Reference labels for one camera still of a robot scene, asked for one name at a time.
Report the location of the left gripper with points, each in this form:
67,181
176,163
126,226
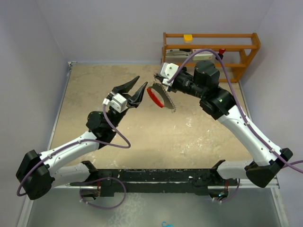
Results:
132,101

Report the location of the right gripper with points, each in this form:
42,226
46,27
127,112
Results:
171,88

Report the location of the red grey key holder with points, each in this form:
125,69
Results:
160,97

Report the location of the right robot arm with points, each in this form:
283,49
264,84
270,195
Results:
221,105

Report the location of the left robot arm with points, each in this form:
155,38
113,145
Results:
39,172

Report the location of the grey stapler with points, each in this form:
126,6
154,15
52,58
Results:
178,53

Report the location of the white cardboard box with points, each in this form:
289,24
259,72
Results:
203,56

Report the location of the yellow block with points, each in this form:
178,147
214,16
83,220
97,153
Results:
188,38

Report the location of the blue object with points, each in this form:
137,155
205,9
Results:
165,224

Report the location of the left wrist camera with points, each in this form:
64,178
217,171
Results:
117,102

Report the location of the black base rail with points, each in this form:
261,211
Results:
196,181

